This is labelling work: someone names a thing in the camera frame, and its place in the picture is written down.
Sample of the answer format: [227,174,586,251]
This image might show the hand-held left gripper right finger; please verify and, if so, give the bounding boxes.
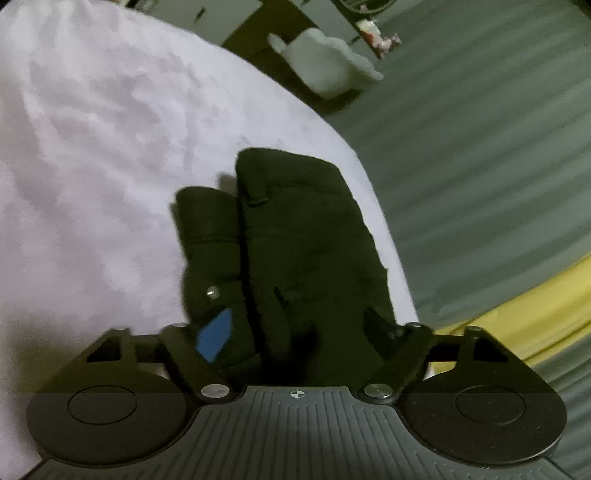
[357,307,510,407]

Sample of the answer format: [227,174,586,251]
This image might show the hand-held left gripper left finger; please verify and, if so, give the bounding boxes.
[86,285,233,403]

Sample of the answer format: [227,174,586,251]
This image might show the black pants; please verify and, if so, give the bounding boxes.
[172,148,400,389]

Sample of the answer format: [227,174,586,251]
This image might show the yellow cloth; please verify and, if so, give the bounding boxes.
[434,259,591,371]

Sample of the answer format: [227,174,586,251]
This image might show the green striped cloth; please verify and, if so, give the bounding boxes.
[318,0,591,480]

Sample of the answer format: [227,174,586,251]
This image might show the pale lavender fleece blanket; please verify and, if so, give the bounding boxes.
[0,6,420,468]

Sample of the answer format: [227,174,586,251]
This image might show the white plush toy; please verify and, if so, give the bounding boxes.
[267,27,385,100]

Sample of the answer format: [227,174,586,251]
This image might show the red and white small item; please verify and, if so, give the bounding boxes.
[355,18,403,60]

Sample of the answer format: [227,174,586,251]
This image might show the white cabinet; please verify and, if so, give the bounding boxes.
[137,0,265,46]

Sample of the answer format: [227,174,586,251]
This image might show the dark round object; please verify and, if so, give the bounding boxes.
[333,0,394,14]

